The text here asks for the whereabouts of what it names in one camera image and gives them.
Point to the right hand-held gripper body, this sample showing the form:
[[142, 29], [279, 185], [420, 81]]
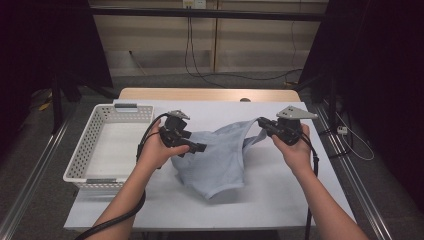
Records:
[[288, 131]]

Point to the white perforated plastic basket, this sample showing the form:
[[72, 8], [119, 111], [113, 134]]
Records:
[[113, 150]]

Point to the round table grommet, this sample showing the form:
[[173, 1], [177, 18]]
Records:
[[245, 99]]

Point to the white plug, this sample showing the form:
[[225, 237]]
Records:
[[342, 130]]

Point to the person's right hand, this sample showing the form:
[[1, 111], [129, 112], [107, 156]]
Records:
[[298, 155]]

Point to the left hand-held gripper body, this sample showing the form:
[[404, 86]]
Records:
[[175, 128]]

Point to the black metal stand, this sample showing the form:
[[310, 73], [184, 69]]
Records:
[[332, 106], [56, 106]]

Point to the person's left hand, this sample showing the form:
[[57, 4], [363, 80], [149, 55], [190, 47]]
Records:
[[155, 150]]

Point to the white wall socket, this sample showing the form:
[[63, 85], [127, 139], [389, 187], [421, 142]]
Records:
[[194, 3]]

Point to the light blue shirt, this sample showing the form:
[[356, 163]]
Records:
[[216, 160]]

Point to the dark curtain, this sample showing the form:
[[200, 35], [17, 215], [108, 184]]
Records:
[[380, 66], [43, 40]]

